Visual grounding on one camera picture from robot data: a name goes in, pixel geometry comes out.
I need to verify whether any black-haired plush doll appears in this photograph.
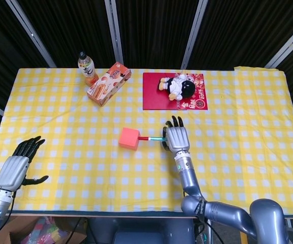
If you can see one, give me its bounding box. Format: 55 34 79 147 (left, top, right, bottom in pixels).
157 73 196 101

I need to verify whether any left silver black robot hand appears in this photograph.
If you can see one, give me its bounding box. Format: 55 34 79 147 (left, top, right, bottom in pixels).
0 136 49 192

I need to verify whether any silver frame post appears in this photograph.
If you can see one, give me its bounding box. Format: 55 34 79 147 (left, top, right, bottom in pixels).
5 0 57 68
265 24 293 69
180 0 209 70
104 0 124 67

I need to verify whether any orange snack box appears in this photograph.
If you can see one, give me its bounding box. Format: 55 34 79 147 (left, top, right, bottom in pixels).
86 62 133 107

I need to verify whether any cardboard box with colourful blocks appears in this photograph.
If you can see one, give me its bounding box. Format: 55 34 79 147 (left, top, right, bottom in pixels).
0 216 88 244

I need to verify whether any red green white marker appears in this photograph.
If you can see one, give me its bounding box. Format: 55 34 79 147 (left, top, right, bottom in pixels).
138 136 168 142

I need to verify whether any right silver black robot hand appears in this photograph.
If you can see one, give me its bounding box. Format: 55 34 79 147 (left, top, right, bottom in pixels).
161 115 190 153

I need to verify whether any yellow checkered tablecloth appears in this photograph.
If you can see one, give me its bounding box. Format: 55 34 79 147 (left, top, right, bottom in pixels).
0 66 293 216

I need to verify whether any blue grey chair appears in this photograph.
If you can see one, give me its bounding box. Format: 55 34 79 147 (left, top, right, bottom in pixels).
87 218 195 244

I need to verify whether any orange drink bottle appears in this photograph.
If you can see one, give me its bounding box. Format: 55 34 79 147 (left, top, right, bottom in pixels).
78 51 99 87

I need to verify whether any orange cube block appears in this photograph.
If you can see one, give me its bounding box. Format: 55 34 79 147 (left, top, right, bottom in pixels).
118 127 141 151

